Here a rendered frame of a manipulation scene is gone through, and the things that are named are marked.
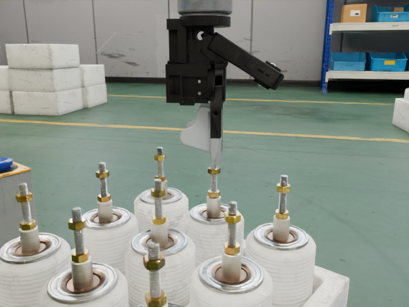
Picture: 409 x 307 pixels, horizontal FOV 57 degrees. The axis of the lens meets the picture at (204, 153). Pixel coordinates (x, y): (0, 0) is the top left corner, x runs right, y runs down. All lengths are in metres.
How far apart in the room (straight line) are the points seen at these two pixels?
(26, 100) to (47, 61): 0.37
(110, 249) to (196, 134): 0.21
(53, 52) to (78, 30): 3.32
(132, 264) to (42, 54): 2.77
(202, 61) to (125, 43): 5.58
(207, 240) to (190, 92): 0.22
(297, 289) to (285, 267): 0.04
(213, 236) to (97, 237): 0.17
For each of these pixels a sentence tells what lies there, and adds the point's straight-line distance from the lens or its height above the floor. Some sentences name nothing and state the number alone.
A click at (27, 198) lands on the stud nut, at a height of 0.32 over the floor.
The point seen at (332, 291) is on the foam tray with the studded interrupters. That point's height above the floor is 0.18.
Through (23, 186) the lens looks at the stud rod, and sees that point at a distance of 0.52.
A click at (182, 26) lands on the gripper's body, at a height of 0.53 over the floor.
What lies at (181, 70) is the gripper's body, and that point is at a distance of 0.52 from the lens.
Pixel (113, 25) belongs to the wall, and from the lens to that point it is 6.19.
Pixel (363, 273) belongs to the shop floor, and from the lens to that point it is 0.99.
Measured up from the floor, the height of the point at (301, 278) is 0.21.
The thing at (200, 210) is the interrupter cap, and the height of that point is 0.25.
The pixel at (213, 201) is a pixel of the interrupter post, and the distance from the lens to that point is 0.59.
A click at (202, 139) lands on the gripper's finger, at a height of 0.38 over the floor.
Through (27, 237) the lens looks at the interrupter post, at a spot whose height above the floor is 0.27.
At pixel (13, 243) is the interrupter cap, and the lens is 0.58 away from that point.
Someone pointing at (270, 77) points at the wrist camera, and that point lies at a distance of 0.54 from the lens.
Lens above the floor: 0.50
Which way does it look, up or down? 15 degrees down
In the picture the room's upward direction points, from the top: straight up
